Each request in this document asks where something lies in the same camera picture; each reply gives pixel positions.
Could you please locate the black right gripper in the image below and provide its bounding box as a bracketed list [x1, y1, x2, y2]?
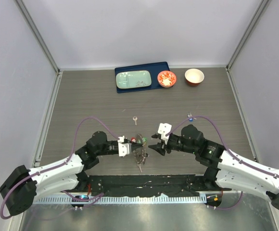
[149, 133, 197, 156]

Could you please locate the metal key organizer with rings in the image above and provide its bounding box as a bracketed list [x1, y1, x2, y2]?
[131, 133, 149, 173]

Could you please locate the silver key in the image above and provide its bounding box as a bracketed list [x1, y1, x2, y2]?
[133, 116, 138, 125]

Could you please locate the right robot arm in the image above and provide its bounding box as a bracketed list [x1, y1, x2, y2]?
[149, 123, 279, 210]

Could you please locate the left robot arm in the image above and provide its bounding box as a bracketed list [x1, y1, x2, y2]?
[0, 131, 143, 219]

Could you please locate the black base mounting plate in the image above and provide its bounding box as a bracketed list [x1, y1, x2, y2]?
[83, 174, 221, 197]

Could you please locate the key with blue tag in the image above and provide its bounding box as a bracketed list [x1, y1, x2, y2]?
[187, 113, 194, 122]

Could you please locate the orange patterned small bowl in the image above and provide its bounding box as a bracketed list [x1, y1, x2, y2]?
[157, 71, 177, 88]

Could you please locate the light green rectangular plate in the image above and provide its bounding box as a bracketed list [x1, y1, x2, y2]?
[115, 70, 152, 90]

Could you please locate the dark blue tray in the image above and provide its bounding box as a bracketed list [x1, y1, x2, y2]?
[114, 62, 170, 93]

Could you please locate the red cup white inside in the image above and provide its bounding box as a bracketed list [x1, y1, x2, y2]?
[184, 68, 204, 87]

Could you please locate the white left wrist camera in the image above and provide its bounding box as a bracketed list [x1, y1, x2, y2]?
[117, 136, 132, 157]

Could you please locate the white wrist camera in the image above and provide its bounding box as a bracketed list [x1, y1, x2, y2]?
[117, 136, 132, 157]
[157, 123, 172, 143]

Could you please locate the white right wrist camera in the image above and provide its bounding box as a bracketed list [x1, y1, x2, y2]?
[157, 123, 172, 143]

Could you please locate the white slotted cable duct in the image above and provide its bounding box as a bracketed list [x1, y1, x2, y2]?
[34, 194, 206, 205]

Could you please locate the left aluminium frame post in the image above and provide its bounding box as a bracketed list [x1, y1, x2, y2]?
[14, 0, 60, 75]

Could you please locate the aluminium frame post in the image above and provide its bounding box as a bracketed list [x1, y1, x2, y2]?
[14, 0, 60, 75]
[226, 0, 271, 71]

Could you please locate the right aluminium frame post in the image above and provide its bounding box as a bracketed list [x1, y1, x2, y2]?
[226, 0, 271, 71]

